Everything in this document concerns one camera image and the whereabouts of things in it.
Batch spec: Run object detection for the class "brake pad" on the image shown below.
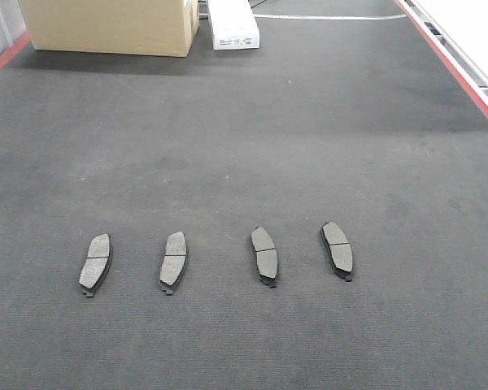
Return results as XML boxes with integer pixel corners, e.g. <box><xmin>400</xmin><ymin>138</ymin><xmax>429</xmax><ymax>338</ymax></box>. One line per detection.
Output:
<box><xmin>251</xmin><ymin>227</ymin><xmax>279</xmax><ymax>288</ymax></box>
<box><xmin>321</xmin><ymin>221</ymin><xmax>353</xmax><ymax>282</ymax></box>
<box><xmin>159</xmin><ymin>232</ymin><xmax>188</xmax><ymax>295</ymax></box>
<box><xmin>78</xmin><ymin>233</ymin><xmax>112</xmax><ymax>298</ymax></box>

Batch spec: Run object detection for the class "cardboard box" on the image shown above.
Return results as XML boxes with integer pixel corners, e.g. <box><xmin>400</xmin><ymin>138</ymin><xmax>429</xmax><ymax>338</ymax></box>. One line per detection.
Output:
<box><xmin>19</xmin><ymin>0</ymin><xmax>199</xmax><ymax>57</ymax></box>

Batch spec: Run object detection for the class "red conveyor side rail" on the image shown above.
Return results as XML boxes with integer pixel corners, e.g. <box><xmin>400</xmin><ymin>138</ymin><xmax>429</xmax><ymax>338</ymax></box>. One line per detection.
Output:
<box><xmin>396</xmin><ymin>1</ymin><xmax>488</xmax><ymax>120</ymax></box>

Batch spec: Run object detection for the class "white long box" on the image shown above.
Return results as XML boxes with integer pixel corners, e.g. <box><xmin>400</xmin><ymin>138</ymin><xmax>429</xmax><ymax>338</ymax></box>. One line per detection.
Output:
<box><xmin>207</xmin><ymin>0</ymin><xmax>260</xmax><ymax>51</ymax></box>

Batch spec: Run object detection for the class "dark grey conveyor belt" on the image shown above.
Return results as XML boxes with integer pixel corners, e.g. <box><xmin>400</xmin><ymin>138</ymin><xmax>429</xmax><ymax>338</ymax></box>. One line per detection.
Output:
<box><xmin>0</xmin><ymin>1</ymin><xmax>488</xmax><ymax>389</ymax></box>

